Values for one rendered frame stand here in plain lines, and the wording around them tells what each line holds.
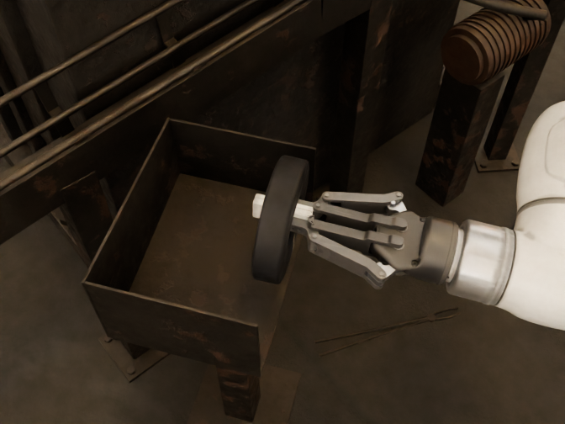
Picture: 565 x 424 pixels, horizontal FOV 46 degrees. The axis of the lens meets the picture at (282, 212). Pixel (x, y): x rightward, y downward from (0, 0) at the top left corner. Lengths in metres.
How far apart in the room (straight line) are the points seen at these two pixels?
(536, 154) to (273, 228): 0.33
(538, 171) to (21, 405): 1.14
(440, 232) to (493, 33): 0.70
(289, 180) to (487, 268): 0.24
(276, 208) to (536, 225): 0.29
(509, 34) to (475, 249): 0.73
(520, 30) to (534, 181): 0.64
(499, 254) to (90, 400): 0.99
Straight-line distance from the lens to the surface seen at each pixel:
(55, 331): 1.59
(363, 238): 0.76
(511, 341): 1.58
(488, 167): 1.84
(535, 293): 0.76
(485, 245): 0.75
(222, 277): 0.88
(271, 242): 0.73
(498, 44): 1.38
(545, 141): 0.85
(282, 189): 0.73
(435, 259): 0.75
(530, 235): 0.78
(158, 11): 1.04
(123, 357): 1.51
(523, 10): 1.40
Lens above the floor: 1.35
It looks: 54 degrees down
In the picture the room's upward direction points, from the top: straight up
